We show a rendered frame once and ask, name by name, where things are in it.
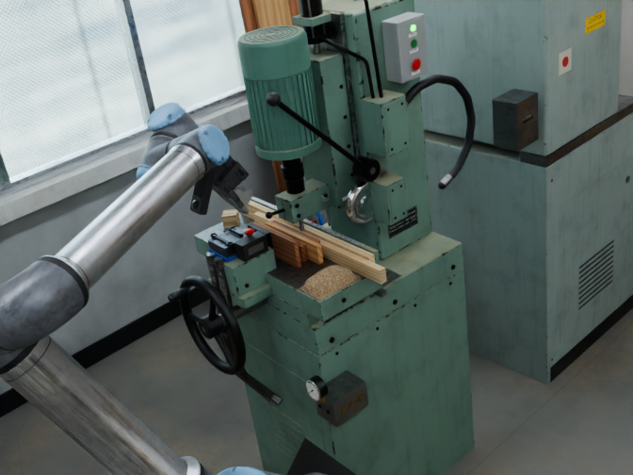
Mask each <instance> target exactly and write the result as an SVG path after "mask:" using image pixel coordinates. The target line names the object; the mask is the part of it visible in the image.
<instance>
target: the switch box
mask: <svg viewBox="0 0 633 475"><path fill-rule="evenodd" d="M412 24H414V25H415V31H414V32H417V35H416V36H413V37H410V38H409V34H412V33H414V32H411V31H410V25H412ZM381 26H382V36H383V46H384V55H385V66H386V75H387V80H389V81H393V82H398V83H402V84H403V83H405V82H407V81H410V80H412V79H415V78H417V77H419V76H421V75H423V74H427V73H428V72H429V71H428V58H427V45H426V31H425V19H424V14H423V13H415V12H405V13H403V14H400V15H398V16H395V17H392V18H389V19H387V20H384V21H382V22H381ZM412 39H416V40H417V46H416V47H415V48H417V47H418V51H417V52H414V53H411V54H410V51H411V50H413V49H415V48H412V47H411V40H412ZM416 58H419V59H420V60H421V66H420V68H419V69H420V73H418V74H414V75H412V72H414V71H416V70H414V69H413V66H412V64H413V61H414V59H416ZM419 69H418V70H419Z"/></svg>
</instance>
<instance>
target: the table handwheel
mask: <svg viewBox="0 0 633 475"><path fill-rule="evenodd" d="M184 287H187V288H188V290H190V288H191V287H197V288H199V289H200V290H202V291H203V292H204V293H205V294H206V295H207V296H208V297H209V298H210V299H209V315H207V316H205V317H203V318H201V317H199V316H197V315H195V314H193V313H192V310H191V306H190V301H189V292H188V293H187V294H186V295H185V296H183V297H182V298H180V299H179V302H180V307H181V311H182V315H183V318H184V321H185V323H186V326H187V329H188V330H189V333H190V335H191V336H192V338H193V340H194V342H195V343H196V345H197V347H198V348H199V350H200V351H201V353H202V354H203V355H204V357H205V358H206V359H207V360H208V361H209V362H210V363H211V364H212V365H213V366H214V367H215V368H216V369H218V370H219V371H221V372H223V373H225V374H229V375H235V374H238V373H239V372H240V371H241V370H242V369H243V368H244V366H245V363H246V347H245V342H244V338H243V335H242V332H241V329H240V327H239V324H238V322H237V319H239V318H241V317H243V316H245V315H247V314H249V313H250V312H251V311H253V310H255V309H257V308H259V307H261V306H262V305H264V304H266V303H267V302H268V299H264V300H263V301H261V302H259V303H257V304H255V305H253V306H251V307H249V308H247V309H244V308H242V307H240V306H239V305H235V306H233V307H232V308H230V306H229V304H228V303H227V302H226V301H225V299H224V298H223V297H222V295H221V294H220V293H219V292H218V290H217V289H216V288H215V287H214V286H213V285H211V284H210V283H209V282H208V281H206V280H205V279H203V278H202V277H199V276H195V275H192V276H188V277H187V278H185V279H184V280H183V282H182V283H181V285H180V288H184ZM216 307H217V308H218V310H219V311H220V314H216ZM196 321H197V322H199V327H198V325H197V323H196ZM226 325H227V326H228V328H229V331H230V333H231V336H232V339H233V342H234V346H235V360H234V358H233V357H232V355H231V354H230V352H229V351H228V349H227V347H226V345H225V343H224V341H223V339H222V337H221V335H220V334H221V333H223V331H224V326H226ZM199 328H200V329H199ZM200 330H201V331H200ZM202 334H203V335H204V336H205V337H206V338H209V339H211V338H213V337H214V338H215V339H216V341H217V342H218V344H219V347H220V348H221V350H222V352H223V354H224V356H225V357H226V359H227V361H228V363H229V364H228V363H226V362H224V361H223V360H221V359H220V358H219V357H218V356H217V355H216V354H215V353H214V352H213V350H212V349H211V348H210V346H209V345H208V344H207V342H206V341H205V339H204V338H203V335H202Z"/></svg>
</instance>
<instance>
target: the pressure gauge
mask: <svg viewBox="0 0 633 475"><path fill-rule="evenodd" d="M304 385H305V389H306V391H307V393H308V395H309V396H310V397H311V398H312V399H313V400H314V401H322V402H324V401H325V398H326V396H327V395H328V387H327V386H326V384H325V382H324V381H323V380H322V379H321V378H320V377H319V376H317V375H314V376H313V377H311V378H310V379H308V380H306V381H305V383H304ZM312 389H313V390H314V391H313V392H311V391H312Z"/></svg>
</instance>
